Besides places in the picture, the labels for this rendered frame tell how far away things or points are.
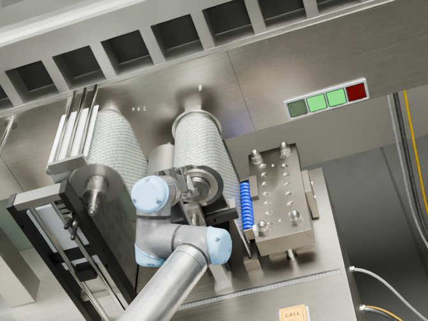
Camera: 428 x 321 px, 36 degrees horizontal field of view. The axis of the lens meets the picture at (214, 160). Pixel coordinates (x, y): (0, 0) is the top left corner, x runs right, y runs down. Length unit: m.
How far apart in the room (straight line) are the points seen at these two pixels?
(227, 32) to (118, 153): 0.48
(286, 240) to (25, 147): 0.88
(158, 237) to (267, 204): 0.63
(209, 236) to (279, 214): 0.60
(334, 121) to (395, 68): 1.53
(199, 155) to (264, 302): 0.46
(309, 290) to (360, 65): 0.66
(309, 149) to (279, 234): 1.77
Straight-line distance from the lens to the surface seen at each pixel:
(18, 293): 2.24
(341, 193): 3.44
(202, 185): 1.73
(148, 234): 1.42
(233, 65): 1.93
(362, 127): 3.57
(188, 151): 1.78
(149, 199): 1.39
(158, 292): 1.24
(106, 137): 1.83
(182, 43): 1.98
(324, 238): 1.99
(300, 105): 2.01
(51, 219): 1.75
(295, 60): 1.94
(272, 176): 2.04
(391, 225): 3.23
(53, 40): 1.94
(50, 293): 2.25
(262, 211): 1.94
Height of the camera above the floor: 2.32
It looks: 36 degrees down
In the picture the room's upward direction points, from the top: 23 degrees counter-clockwise
